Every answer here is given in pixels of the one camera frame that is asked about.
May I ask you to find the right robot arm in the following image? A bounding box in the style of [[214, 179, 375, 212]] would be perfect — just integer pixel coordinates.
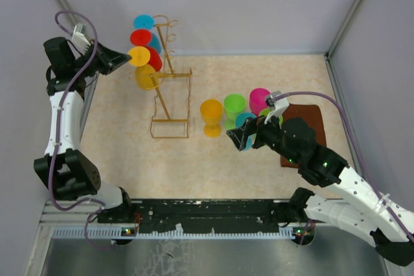
[[226, 116, 413, 266]]

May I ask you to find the green wine glass front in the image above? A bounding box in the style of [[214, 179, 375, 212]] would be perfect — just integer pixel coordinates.
[[223, 93, 246, 130]]

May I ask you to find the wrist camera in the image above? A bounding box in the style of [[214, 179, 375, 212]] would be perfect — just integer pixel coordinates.
[[265, 91, 289, 124], [71, 23, 91, 54]]

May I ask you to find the teal wine glass rear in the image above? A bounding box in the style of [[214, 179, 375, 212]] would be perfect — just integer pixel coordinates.
[[130, 14, 162, 54]]

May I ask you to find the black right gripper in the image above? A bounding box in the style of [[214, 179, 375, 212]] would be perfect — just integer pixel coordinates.
[[226, 108, 300, 165]]

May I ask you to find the teal wine glass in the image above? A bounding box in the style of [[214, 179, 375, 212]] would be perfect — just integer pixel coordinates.
[[235, 112, 256, 151], [130, 14, 162, 54]]

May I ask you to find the red wine glass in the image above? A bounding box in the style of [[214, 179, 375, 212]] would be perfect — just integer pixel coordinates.
[[128, 28, 162, 72]]

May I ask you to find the orange wine glass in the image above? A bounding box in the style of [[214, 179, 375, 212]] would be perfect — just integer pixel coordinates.
[[128, 47, 158, 90], [200, 99, 223, 138]]

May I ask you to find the brown cloth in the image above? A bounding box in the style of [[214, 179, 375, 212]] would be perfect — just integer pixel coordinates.
[[282, 103, 327, 166]]

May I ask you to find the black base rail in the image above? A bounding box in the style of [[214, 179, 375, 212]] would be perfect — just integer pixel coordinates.
[[98, 199, 308, 234]]

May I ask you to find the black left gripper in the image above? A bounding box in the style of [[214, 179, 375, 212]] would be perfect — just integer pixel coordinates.
[[72, 38, 132, 78]]

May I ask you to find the green wine glass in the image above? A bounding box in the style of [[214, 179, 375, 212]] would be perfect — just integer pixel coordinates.
[[223, 93, 246, 130], [258, 107, 284, 127]]

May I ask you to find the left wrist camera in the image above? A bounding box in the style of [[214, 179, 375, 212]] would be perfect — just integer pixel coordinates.
[[71, 23, 91, 54]]

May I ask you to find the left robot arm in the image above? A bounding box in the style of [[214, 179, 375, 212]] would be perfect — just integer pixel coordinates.
[[34, 37, 135, 222]]

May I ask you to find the orange wine glass front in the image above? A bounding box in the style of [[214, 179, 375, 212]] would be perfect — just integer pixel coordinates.
[[200, 99, 223, 138]]

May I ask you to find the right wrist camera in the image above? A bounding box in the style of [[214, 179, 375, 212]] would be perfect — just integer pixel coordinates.
[[265, 91, 289, 124]]

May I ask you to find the pink wine glass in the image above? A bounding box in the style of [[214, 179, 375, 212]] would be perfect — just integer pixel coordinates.
[[249, 88, 270, 116]]

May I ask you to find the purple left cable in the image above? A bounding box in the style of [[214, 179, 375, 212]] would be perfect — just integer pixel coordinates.
[[47, 10, 117, 251]]

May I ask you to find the gold wire glass rack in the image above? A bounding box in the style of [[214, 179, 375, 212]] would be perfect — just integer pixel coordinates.
[[137, 15, 192, 140]]

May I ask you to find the teal wine glass front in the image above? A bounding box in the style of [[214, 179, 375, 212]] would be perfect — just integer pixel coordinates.
[[235, 112, 256, 151]]

